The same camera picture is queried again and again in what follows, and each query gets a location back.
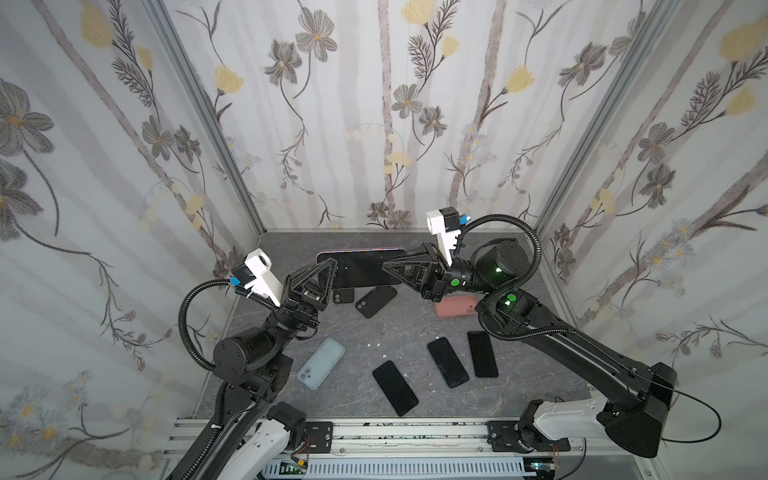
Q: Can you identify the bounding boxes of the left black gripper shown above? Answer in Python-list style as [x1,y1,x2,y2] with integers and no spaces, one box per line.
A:
[253,261,326,362]

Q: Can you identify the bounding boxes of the black phone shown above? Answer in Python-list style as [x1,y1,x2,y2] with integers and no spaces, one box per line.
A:
[372,360,419,417]
[467,331,499,378]
[427,337,469,388]
[316,248,406,290]

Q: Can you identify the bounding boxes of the black phone case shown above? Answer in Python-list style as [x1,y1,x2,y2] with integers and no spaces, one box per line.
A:
[332,288,355,304]
[355,286,398,319]

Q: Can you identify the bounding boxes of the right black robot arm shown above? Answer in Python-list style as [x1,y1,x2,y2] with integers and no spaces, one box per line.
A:
[382,238,677,458]

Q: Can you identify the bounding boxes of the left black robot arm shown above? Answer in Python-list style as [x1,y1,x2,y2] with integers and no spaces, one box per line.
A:
[168,250,338,479]

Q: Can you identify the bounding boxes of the black phone case upright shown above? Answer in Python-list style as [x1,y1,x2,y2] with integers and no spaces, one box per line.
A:
[332,288,355,304]

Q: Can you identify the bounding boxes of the pink phone case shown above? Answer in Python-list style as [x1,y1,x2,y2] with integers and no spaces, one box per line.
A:
[434,295,478,319]

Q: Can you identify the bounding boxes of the light blue phone case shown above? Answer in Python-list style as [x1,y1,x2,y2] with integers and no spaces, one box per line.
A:
[297,338,346,391]

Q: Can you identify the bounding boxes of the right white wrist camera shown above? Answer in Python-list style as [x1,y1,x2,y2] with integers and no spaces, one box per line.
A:
[426,207,470,266]

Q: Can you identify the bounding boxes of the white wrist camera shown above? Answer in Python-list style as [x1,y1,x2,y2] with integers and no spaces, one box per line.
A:
[230,248,284,307]
[426,207,470,266]

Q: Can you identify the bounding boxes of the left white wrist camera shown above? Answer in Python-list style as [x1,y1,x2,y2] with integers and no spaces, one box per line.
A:
[230,248,284,307]

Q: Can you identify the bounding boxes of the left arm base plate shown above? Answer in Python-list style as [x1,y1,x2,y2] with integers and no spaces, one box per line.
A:
[290,421,334,455]

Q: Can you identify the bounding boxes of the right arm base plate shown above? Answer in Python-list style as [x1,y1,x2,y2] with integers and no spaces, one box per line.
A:
[487,421,571,454]

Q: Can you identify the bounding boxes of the white slotted cable duct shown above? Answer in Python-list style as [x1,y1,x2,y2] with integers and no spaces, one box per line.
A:
[261,457,537,479]

